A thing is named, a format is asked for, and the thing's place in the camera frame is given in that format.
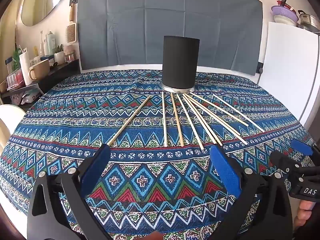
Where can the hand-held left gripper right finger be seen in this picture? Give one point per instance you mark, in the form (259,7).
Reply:
(225,172)

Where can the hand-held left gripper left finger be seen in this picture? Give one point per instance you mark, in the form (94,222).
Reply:
(96,170)

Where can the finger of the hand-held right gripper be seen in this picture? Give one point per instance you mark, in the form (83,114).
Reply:
(285,163)
(301,146)

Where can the bunch of wooden chopsticks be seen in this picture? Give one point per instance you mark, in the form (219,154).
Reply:
(176,120)

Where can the black cylindrical utensil holder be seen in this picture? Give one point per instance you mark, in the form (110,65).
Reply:
(180,62)

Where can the person's right hand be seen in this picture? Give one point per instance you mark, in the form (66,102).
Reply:
(305,210)

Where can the blue patterned tablecloth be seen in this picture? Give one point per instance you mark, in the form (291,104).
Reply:
(150,180)

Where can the tissue pack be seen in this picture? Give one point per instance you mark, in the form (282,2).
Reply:
(31,96)

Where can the white chair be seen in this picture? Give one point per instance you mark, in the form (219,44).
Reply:
(10,120)

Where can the black side shelf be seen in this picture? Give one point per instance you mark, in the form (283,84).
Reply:
(62,70)

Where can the beige mug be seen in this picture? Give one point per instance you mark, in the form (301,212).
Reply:
(41,70)

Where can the pink jar with beige lid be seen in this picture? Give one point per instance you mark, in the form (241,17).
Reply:
(69,55)

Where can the succulent in white pot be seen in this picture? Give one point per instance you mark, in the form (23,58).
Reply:
(59,57)

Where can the clear box with red contents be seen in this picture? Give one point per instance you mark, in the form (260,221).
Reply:
(15,80)

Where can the blue tin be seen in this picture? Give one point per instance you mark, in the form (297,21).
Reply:
(47,58)

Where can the steel pot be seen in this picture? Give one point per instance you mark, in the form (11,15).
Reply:
(308,21)

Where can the white bowl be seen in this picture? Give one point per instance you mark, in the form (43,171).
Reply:
(285,22)

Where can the white bottle with grey cap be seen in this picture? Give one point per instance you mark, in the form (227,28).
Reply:
(50,45)

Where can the purple colander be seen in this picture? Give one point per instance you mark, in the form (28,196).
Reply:
(282,13)

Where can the white electric toothbrush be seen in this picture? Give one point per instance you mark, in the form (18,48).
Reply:
(42,47)

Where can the green package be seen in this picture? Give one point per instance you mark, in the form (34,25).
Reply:
(16,57)

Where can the wooden hairbrush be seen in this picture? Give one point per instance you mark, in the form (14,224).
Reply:
(71,33)

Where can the red plastic container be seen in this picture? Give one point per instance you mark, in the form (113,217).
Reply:
(290,7)

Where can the dark chopsticks in container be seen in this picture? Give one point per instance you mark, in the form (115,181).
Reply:
(283,0)

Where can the grey wall cloth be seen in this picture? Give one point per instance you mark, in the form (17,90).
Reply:
(150,17)

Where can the oval wall mirror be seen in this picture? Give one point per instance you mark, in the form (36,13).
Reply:
(42,2)

